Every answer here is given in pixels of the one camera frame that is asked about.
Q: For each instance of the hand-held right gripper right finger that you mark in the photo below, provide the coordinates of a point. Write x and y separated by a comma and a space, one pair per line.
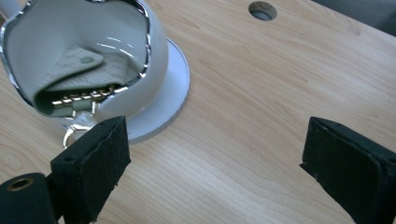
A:
351, 168

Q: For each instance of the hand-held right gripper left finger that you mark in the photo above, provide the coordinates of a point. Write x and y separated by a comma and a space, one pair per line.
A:
93, 168

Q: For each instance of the beige key case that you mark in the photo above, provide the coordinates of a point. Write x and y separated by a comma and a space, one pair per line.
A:
81, 74

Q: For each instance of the white stand with post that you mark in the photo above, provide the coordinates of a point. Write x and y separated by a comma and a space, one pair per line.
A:
168, 93

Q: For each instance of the white bowl with chrome rim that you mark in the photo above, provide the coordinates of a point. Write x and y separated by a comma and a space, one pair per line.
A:
46, 34

